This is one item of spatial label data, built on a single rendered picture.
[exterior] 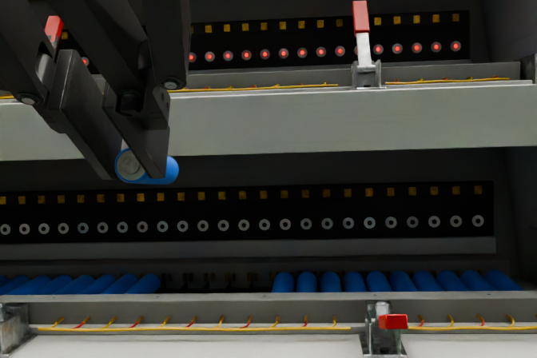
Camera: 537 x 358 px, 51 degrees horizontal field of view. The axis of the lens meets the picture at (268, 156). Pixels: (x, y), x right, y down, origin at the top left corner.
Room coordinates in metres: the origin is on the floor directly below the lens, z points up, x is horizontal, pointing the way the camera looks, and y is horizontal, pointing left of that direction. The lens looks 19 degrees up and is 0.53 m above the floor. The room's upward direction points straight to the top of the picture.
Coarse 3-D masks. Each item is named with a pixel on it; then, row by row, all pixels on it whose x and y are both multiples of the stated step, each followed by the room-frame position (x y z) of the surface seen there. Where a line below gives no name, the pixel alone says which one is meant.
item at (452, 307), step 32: (32, 320) 0.44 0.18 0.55; (64, 320) 0.44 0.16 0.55; (96, 320) 0.44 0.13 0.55; (128, 320) 0.44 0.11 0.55; (160, 320) 0.44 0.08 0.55; (192, 320) 0.42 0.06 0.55; (224, 320) 0.43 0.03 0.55; (256, 320) 0.43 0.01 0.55; (288, 320) 0.43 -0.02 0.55; (320, 320) 0.43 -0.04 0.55; (352, 320) 0.42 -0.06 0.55; (416, 320) 0.42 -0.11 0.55; (448, 320) 0.42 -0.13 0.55; (480, 320) 0.41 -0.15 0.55; (512, 320) 0.40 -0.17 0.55
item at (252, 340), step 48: (240, 240) 0.55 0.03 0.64; (288, 240) 0.54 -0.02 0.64; (336, 240) 0.54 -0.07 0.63; (384, 240) 0.53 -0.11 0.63; (432, 240) 0.53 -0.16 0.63; (480, 240) 0.53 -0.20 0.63; (528, 240) 0.52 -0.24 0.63; (528, 288) 0.51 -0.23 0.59; (48, 336) 0.44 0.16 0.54; (96, 336) 0.43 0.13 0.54; (144, 336) 0.43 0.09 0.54; (192, 336) 0.43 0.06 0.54; (240, 336) 0.42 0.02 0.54; (288, 336) 0.42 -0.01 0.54; (336, 336) 0.42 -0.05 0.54; (432, 336) 0.41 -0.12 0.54; (480, 336) 0.41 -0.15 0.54; (528, 336) 0.41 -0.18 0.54
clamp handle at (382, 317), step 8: (376, 304) 0.38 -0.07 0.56; (384, 304) 0.38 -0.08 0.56; (376, 312) 0.38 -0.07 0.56; (384, 312) 0.38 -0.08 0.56; (376, 320) 0.37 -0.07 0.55; (384, 320) 0.32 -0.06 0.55; (392, 320) 0.32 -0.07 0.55; (400, 320) 0.32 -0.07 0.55; (384, 328) 0.33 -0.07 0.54; (392, 328) 0.32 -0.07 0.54; (400, 328) 0.32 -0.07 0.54
